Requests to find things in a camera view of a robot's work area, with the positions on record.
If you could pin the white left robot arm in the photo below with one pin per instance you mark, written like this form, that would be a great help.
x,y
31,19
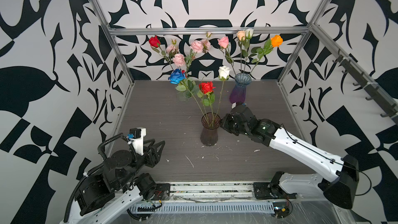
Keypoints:
x,y
109,189

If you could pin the pink carnation spray stem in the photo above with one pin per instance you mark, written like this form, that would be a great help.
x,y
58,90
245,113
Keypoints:
x,y
173,55

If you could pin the dark red glass vase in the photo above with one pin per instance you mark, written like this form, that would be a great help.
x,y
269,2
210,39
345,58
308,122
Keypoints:
x,y
209,134

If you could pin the red artificial rose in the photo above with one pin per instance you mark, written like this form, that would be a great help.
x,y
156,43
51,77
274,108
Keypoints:
x,y
155,44
207,96

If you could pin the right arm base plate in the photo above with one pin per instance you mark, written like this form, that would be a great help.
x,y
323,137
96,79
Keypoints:
x,y
271,190

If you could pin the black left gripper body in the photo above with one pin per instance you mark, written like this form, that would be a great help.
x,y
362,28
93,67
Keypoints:
x,y
148,158

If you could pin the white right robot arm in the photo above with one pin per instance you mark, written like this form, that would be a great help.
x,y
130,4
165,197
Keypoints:
x,y
336,178

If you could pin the white artificial rose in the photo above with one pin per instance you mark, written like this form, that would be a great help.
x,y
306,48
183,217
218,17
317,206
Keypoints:
x,y
246,44
224,74

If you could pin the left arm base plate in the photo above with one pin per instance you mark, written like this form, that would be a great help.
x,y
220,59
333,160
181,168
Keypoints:
x,y
162,192

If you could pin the peach artificial rose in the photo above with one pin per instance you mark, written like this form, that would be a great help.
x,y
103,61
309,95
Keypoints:
x,y
241,39

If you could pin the pink peony stem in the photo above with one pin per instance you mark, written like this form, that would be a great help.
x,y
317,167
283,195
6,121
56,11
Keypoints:
x,y
196,47

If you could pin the orange artificial rose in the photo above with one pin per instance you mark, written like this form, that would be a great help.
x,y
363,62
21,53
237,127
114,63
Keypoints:
x,y
267,48

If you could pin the light pink artificial rose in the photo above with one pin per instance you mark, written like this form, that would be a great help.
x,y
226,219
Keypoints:
x,y
224,44

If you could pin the wall hook rail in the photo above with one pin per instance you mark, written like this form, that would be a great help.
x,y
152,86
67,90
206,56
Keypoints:
x,y
374,90

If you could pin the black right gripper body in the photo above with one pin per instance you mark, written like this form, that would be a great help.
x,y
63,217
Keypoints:
x,y
242,129

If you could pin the blue artificial rose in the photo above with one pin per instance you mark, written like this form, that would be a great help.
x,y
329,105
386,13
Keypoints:
x,y
177,76

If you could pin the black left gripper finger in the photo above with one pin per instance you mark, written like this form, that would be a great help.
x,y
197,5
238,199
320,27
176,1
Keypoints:
x,y
148,144
158,149

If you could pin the blue purple glass vase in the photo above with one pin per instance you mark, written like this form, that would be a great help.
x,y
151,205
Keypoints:
x,y
238,94

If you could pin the clear ribbed glass vase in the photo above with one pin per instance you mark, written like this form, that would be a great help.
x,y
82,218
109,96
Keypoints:
x,y
183,94

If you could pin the aluminium front rail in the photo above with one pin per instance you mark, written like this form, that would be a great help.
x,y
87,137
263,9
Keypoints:
x,y
211,191

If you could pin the white cable duct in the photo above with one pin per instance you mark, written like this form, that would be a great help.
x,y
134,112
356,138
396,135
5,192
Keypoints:
x,y
205,208

